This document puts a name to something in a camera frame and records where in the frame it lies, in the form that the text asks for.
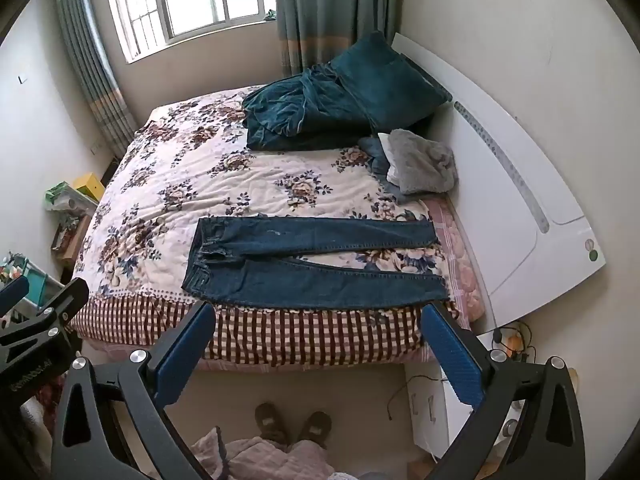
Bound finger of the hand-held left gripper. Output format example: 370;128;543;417
0;277;90;347
0;277;30;314

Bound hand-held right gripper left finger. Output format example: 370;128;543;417
50;301;217;480

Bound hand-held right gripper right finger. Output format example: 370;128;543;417
421;301;587;480

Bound blue denim pants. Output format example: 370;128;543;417
181;215;450;311

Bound light blue bin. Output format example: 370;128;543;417
25;266;53;307

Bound white nightstand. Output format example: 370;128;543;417
404;329;533;462

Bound pink floral mattress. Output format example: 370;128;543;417
422;197;487;323

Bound green and white bag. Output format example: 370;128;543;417
44;181;99;212

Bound yellow box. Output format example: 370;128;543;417
73;173;106;202

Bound person's pink quilted clothing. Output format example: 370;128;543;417
191;426;337;480

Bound white bed headboard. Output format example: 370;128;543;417
389;32;607;329

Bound floral plush blanket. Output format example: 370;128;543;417
67;85;487;374

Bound grey fluffy cloth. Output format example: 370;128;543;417
387;128;459;196

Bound white folded cloth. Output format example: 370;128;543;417
377;132;402;184

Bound blue folded cloth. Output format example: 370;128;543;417
358;136;417;204

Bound grey-green striped curtain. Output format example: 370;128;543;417
52;0;139;162
273;0;407;79

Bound teal velvet blanket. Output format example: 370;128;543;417
242;64;383;152

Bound teal velvet pillow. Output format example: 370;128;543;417
329;30;452;133

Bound black cable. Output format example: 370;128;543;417
387;374;442;422

